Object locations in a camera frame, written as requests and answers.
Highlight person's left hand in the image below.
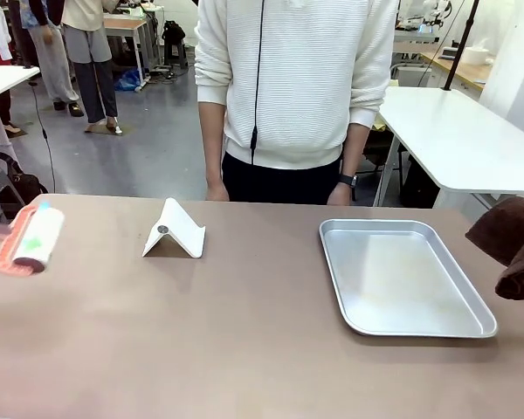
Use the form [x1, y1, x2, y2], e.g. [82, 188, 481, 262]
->
[326, 185, 353, 206]

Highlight person's right hand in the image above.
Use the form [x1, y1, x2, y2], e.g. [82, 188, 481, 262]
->
[205, 182, 231, 202]

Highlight brown cloth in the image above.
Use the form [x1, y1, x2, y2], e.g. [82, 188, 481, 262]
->
[465, 196, 524, 301]

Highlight pink lint roller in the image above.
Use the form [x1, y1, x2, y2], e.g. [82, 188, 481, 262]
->
[0, 200, 66, 277]

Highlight person's right forearm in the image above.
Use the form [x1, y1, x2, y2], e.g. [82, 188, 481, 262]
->
[199, 101, 226, 187]

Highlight person's left forearm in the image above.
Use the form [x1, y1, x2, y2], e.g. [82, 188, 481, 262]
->
[339, 121, 372, 178]

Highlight white folding stand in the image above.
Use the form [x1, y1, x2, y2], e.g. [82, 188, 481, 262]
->
[141, 196, 207, 259]

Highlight person's black trousers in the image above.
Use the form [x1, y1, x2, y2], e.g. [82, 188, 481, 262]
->
[221, 150, 344, 206]

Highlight silver metal tray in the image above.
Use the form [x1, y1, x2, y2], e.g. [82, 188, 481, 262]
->
[318, 219, 499, 339]

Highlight person's white sweater torso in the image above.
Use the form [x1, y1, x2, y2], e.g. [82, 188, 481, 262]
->
[194, 0, 399, 170]

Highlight large white table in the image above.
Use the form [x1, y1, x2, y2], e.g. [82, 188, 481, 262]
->
[377, 86, 524, 250]

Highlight white box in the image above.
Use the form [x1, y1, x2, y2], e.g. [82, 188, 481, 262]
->
[395, 65, 433, 88]

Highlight blue plastic bag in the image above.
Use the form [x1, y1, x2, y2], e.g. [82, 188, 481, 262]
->
[114, 68, 141, 92]

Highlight black stool with bag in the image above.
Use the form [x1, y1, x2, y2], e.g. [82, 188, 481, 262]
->
[162, 20, 189, 71]

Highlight wooden workbench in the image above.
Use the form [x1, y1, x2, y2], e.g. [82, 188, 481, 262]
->
[392, 41, 493, 93]

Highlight bystander in beige top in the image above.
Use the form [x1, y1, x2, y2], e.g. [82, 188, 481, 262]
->
[60, 0, 124, 136]

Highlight wooden top desk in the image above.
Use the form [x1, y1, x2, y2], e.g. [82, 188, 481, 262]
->
[102, 11, 152, 91]

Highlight black bag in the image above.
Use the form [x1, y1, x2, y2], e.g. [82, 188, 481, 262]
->
[0, 151, 49, 209]

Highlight black pole stand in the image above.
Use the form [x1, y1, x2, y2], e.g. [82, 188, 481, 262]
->
[443, 0, 481, 92]

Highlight white paper roll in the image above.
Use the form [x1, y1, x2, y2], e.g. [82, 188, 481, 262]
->
[462, 38, 493, 66]

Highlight bystander in grey trousers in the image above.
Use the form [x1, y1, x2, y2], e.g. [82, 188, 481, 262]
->
[8, 0, 85, 118]

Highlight small white table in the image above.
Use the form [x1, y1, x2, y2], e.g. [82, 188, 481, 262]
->
[0, 65, 41, 145]

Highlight black floor cable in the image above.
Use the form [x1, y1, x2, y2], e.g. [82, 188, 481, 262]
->
[28, 80, 58, 196]

